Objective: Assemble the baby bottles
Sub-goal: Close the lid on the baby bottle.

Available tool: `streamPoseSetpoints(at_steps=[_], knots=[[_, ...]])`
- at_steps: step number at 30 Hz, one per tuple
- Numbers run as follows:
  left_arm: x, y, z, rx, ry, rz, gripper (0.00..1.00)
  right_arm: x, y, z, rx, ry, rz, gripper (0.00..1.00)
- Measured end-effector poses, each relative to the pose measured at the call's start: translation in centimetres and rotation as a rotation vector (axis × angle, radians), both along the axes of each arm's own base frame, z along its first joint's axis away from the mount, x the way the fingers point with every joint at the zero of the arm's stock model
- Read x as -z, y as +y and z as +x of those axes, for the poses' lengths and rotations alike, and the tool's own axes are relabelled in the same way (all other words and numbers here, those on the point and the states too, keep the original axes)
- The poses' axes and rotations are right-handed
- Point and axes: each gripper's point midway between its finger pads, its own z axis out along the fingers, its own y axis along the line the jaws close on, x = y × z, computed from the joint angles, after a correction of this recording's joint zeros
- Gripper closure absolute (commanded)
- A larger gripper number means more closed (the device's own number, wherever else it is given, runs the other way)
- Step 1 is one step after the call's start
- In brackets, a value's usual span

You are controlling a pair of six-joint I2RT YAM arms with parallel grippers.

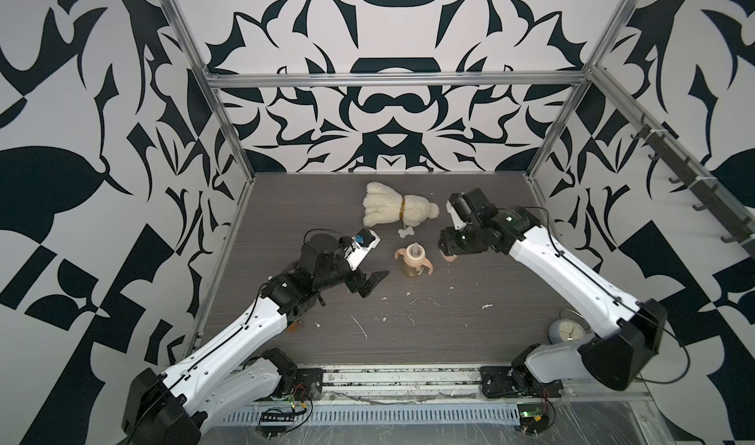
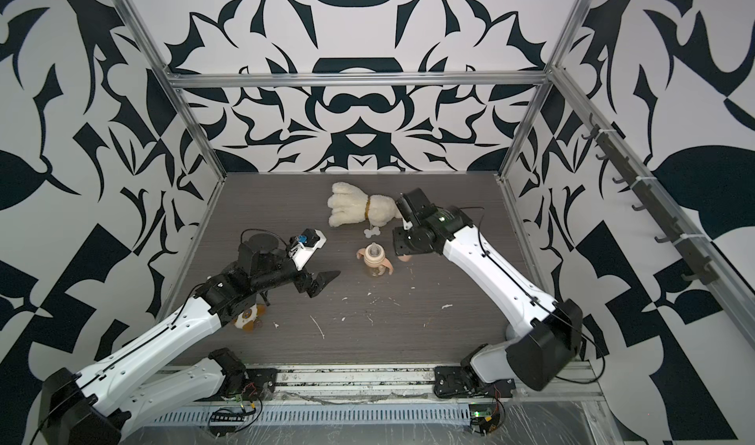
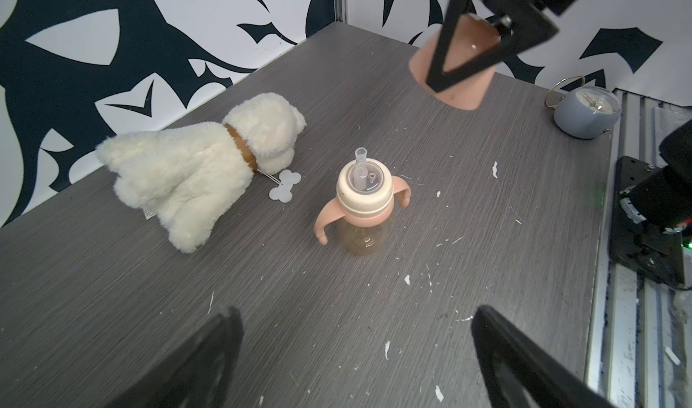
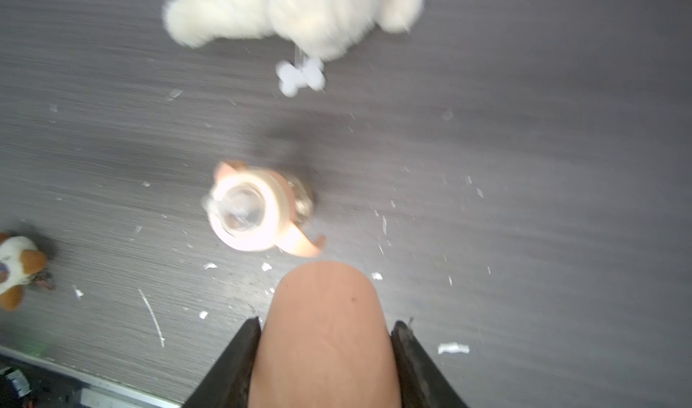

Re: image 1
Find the clear baby bottle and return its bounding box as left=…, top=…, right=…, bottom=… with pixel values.
left=400, top=256, right=426, bottom=277

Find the pink bottle handle ring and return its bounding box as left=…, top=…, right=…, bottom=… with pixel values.
left=393, top=246, right=435, bottom=276

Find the cream lid with straw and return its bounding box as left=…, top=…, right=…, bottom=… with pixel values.
left=404, top=243, right=427, bottom=265

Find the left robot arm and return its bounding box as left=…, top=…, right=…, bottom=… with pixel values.
left=122, top=228, right=387, bottom=444

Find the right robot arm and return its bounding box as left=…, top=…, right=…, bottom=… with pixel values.
left=438, top=189, right=668, bottom=396

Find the white bone tag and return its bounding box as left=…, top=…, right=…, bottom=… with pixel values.
left=397, top=226, right=415, bottom=239

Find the brown white small toy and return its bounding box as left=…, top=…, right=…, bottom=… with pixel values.
left=287, top=319, right=302, bottom=332

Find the white plush dog toy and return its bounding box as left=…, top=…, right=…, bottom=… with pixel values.
left=362, top=182, right=440, bottom=228

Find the grey alarm clock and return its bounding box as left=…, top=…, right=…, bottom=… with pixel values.
left=548, top=309, right=592, bottom=345

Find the left electronics board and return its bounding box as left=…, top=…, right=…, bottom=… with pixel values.
left=256, top=408, right=310, bottom=439

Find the electronics board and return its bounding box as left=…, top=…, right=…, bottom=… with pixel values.
left=516, top=402, right=556, bottom=436
left=256, top=408, right=310, bottom=439

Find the right electronics board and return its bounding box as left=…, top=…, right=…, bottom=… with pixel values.
left=516, top=402, right=556, bottom=436

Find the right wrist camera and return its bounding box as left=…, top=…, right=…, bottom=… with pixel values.
left=446, top=200, right=467, bottom=231

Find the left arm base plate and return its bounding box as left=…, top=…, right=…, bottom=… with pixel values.
left=274, top=368, right=324, bottom=401

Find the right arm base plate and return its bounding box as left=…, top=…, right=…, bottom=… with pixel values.
left=479, top=366, right=563, bottom=399

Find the black wall hook rail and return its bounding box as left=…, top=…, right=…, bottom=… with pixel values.
left=630, top=114, right=755, bottom=246

